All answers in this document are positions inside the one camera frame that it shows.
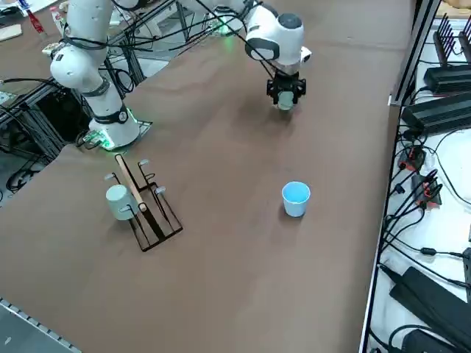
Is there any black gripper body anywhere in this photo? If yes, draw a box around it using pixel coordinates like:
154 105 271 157
266 72 307 96

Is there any pale green plastic cup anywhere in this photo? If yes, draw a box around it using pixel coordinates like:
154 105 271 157
277 90 296 112

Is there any blue plastic cup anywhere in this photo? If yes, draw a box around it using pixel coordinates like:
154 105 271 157
281 180 311 218

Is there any black red power strip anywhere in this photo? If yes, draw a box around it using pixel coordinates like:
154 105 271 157
399 146 427 172
409 173 443 211

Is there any finned grey power brick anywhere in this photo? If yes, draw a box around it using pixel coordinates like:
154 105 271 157
400 91 471 134

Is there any finned black power brick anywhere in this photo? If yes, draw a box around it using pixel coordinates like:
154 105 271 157
422 65 471 96

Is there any long black power brick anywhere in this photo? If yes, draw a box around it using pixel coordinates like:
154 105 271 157
389 266 471 334

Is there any red white packet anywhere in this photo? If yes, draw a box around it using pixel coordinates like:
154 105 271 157
20 0 47 35

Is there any black power adapter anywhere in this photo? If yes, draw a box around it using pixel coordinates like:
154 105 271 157
399 327 471 353

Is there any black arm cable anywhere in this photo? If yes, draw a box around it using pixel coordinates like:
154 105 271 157
110 0 277 80

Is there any aluminium frame post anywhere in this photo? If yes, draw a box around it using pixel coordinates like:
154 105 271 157
388 0 442 107

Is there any black wire cup rack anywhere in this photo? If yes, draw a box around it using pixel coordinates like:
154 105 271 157
104 153 184 253

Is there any aluminium frame rail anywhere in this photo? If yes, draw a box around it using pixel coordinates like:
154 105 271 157
0 296 81 353

